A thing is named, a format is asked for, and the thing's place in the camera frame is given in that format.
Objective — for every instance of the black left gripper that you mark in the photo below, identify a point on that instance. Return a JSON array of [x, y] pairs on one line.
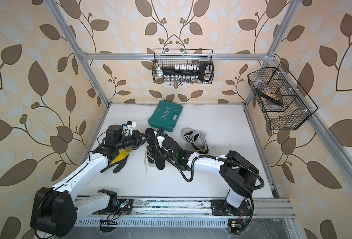
[[137, 140]]

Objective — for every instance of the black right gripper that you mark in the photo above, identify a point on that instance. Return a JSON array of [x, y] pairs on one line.
[[160, 142]]

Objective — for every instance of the black insole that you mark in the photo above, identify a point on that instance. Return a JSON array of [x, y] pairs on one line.
[[159, 160]]

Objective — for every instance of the black white sneaker with laces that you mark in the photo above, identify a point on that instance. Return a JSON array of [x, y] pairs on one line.
[[149, 160]]

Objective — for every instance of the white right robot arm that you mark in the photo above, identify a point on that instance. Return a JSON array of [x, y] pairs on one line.
[[241, 175]]

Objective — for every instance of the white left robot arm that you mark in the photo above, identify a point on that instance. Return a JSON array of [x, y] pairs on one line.
[[56, 209]]

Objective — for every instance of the yellow black work glove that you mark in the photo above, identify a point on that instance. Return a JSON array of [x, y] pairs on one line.
[[119, 162]]

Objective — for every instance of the green plastic tool case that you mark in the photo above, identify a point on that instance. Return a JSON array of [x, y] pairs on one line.
[[165, 115]]

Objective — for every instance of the black socket bit holder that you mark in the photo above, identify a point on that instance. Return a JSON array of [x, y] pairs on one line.
[[190, 73]]

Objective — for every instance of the brush in right basket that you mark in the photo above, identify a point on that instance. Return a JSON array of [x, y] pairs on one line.
[[270, 97]]

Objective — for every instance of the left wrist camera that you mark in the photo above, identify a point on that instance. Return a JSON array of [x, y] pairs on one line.
[[116, 130]]

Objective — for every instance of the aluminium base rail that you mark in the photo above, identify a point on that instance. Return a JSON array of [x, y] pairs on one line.
[[149, 212]]

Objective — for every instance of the back wire basket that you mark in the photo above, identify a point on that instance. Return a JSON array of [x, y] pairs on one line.
[[168, 57]]

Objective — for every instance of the wire basket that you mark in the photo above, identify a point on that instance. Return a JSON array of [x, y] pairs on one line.
[[297, 106], [168, 57]]

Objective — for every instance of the right wire basket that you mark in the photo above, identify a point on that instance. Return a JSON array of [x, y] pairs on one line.
[[297, 106]]

